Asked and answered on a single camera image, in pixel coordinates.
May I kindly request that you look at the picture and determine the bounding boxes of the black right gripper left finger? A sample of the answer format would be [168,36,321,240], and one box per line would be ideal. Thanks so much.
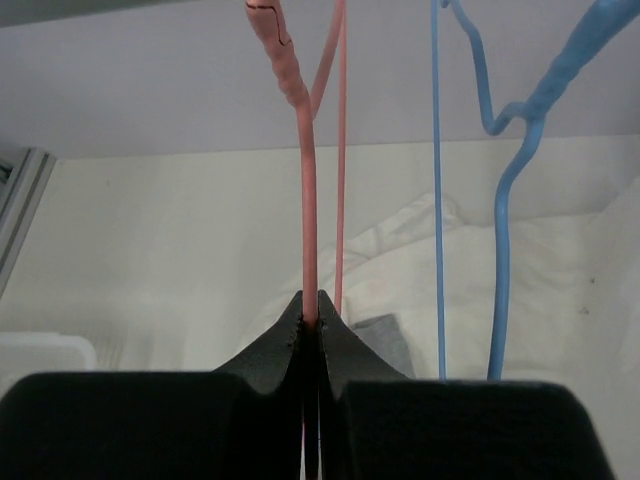
[1,295,319,479]

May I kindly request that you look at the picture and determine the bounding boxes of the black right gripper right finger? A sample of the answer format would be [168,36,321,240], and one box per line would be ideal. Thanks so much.
[317,291,614,479]

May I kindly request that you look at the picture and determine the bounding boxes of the grey clothes pile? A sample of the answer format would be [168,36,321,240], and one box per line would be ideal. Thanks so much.
[353,314,415,378]

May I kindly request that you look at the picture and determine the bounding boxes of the pink wire hanger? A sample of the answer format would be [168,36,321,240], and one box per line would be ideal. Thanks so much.
[245,1,347,330]

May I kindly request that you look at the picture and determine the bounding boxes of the blue wire hanger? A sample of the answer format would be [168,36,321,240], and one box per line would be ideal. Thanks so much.
[430,1,639,381]

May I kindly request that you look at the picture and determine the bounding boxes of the white plastic basket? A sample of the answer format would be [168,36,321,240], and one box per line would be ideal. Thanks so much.
[1,332,97,395]

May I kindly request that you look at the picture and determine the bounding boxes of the aluminium frame left struts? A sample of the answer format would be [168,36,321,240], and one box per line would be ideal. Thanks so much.
[1,147,57,293]

